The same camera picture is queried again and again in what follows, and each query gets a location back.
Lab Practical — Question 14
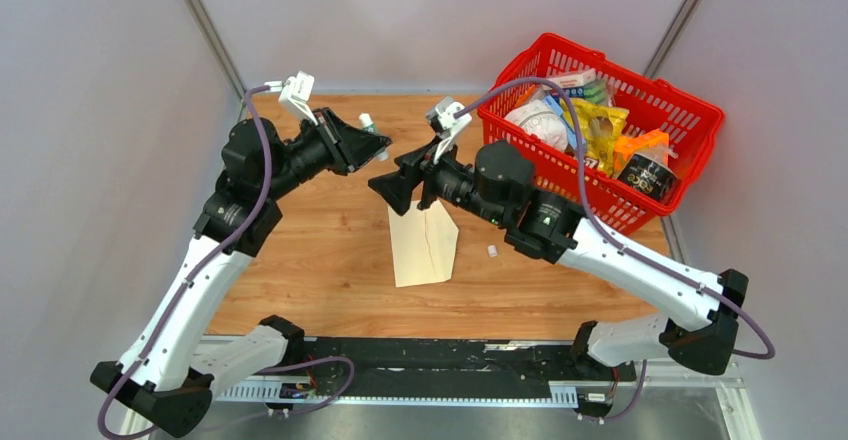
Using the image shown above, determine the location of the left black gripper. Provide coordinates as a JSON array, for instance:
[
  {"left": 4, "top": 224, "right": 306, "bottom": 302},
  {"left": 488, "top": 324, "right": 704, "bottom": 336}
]
[{"left": 261, "top": 106, "right": 390, "bottom": 201}]

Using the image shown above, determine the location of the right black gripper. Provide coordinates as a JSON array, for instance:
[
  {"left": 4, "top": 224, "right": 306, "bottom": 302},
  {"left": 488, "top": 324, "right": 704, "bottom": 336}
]
[{"left": 369, "top": 134, "right": 507, "bottom": 227}]

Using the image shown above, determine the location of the green white glue stick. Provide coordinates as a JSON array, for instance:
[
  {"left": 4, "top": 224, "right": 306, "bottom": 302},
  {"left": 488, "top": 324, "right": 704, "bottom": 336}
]
[{"left": 359, "top": 113, "right": 392, "bottom": 162}]

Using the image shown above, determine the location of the cream paper envelope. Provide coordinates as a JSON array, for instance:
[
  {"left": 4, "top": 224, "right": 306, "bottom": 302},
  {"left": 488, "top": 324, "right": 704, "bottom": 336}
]
[{"left": 388, "top": 200, "right": 459, "bottom": 288}]

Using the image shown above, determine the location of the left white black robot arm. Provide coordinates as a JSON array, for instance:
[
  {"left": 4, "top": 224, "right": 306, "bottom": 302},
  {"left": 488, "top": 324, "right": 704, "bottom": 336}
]
[{"left": 90, "top": 107, "right": 391, "bottom": 438}]

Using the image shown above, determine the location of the white round pouch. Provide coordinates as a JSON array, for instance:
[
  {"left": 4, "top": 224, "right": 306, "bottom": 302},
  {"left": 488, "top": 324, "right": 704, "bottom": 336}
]
[{"left": 505, "top": 99, "right": 548, "bottom": 144}]

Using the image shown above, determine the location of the blue flat package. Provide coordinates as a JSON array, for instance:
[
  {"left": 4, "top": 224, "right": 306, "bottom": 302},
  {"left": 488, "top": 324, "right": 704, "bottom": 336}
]
[{"left": 540, "top": 95, "right": 578, "bottom": 154}]

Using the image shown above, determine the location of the white red box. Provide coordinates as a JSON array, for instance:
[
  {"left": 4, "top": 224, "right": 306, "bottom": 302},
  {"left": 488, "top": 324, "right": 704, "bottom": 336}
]
[{"left": 549, "top": 68, "right": 597, "bottom": 89}]

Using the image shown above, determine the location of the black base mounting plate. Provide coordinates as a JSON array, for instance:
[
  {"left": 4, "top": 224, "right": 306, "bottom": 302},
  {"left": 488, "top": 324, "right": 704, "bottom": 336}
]
[{"left": 260, "top": 337, "right": 638, "bottom": 415}]

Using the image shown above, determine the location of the yellow snack bag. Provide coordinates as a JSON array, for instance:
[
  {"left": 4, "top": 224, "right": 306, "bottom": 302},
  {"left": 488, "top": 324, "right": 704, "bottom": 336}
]
[{"left": 570, "top": 98, "right": 630, "bottom": 177}]

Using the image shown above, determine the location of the green blue packet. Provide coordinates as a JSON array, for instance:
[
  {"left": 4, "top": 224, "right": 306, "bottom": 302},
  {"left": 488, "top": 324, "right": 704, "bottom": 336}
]
[{"left": 569, "top": 79, "right": 615, "bottom": 107}]

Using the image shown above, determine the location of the black round can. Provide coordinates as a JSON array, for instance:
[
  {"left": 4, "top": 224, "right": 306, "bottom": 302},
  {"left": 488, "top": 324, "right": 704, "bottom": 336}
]
[{"left": 617, "top": 154, "right": 678, "bottom": 202}]

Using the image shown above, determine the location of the orange package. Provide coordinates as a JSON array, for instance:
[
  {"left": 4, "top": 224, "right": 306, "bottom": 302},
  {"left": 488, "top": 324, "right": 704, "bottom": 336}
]
[{"left": 613, "top": 129, "right": 672, "bottom": 176}]

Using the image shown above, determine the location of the red plastic shopping basket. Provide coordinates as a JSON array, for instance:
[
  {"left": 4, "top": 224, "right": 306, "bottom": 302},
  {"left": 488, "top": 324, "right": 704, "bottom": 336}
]
[{"left": 478, "top": 33, "right": 724, "bottom": 234}]

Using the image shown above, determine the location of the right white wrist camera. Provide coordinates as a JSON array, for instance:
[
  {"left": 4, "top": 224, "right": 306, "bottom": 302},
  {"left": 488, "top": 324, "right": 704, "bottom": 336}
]
[{"left": 425, "top": 96, "right": 472, "bottom": 165}]

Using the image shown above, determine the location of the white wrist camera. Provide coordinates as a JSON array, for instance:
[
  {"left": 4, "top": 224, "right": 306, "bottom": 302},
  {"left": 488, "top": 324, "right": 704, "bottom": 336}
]
[
  {"left": 264, "top": 71, "right": 319, "bottom": 125},
  {"left": 425, "top": 96, "right": 472, "bottom": 165}
]

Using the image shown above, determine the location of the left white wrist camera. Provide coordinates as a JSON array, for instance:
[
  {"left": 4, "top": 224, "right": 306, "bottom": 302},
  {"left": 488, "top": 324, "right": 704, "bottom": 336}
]
[{"left": 264, "top": 71, "right": 319, "bottom": 125}]

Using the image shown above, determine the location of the aluminium frame rail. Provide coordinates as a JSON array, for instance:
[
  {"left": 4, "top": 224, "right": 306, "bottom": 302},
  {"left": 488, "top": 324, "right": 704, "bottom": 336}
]
[{"left": 116, "top": 333, "right": 763, "bottom": 440}]

